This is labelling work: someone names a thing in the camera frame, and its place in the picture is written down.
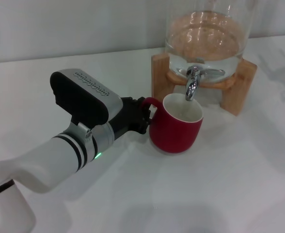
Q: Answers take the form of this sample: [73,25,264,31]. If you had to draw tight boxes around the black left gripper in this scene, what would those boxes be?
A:
[108,96,153,142]

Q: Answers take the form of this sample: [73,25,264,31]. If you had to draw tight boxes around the red ceramic cup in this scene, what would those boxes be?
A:
[142,94,204,155]

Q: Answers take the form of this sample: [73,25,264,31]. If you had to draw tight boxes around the chrome faucet with lever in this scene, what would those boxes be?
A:
[185,65,226,101]

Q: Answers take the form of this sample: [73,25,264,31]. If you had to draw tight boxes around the wooden dispenser stand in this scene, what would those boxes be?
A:
[151,52,258,117]

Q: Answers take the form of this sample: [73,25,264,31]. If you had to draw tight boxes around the glass water dispenser jar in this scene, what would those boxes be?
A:
[164,0,257,82]

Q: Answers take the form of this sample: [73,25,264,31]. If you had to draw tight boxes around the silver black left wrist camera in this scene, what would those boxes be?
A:
[49,69,124,133]

